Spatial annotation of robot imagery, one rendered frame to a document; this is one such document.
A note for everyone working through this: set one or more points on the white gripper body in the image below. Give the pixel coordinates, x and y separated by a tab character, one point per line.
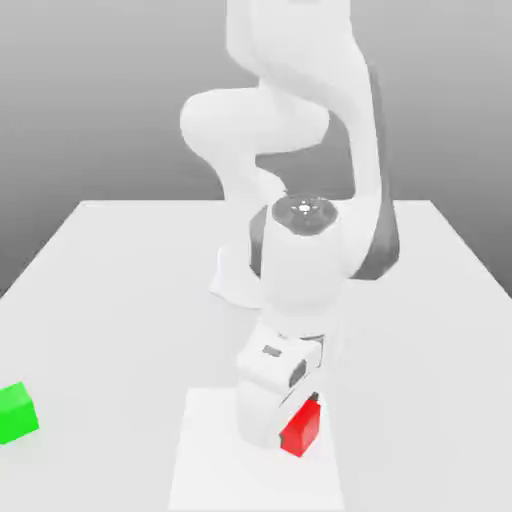
258	416

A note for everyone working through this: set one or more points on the small red cube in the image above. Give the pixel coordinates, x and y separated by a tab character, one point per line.
300	430

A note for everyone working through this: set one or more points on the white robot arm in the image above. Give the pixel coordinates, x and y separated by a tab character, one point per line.
300	264

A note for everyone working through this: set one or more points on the small green cube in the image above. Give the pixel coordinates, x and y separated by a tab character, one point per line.
16	412

